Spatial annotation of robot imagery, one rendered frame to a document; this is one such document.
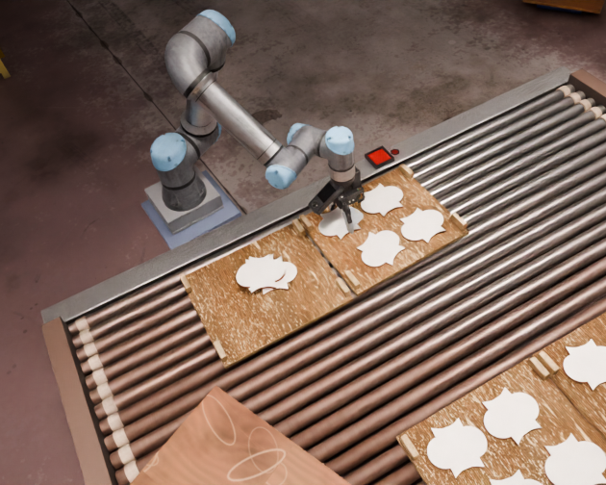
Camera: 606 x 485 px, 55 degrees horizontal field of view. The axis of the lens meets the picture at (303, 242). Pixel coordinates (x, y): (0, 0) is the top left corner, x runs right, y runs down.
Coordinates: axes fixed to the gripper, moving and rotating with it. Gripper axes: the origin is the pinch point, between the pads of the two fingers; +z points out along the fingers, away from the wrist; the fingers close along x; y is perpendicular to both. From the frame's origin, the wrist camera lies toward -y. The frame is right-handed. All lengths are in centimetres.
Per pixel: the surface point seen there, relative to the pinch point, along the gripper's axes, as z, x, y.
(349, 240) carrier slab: 0.6, -7.5, -1.3
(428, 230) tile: -0.3, -18.8, 20.1
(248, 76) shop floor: 94, 217, 57
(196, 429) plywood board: -10, -42, -66
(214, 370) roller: 3, -23, -56
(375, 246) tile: -0.2, -14.8, 3.4
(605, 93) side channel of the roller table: -1, -5, 109
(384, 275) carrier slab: 0.6, -24.6, -0.3
